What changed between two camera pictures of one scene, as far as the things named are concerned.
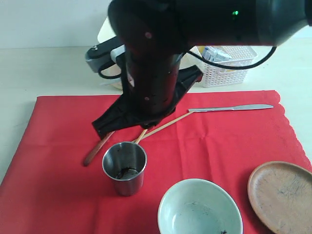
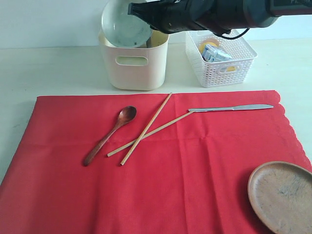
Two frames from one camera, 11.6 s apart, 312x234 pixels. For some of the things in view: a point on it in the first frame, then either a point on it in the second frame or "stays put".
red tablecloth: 56,183 stays put
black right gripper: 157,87 → 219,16
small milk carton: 215,54 stays put
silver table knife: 232,108 stays put
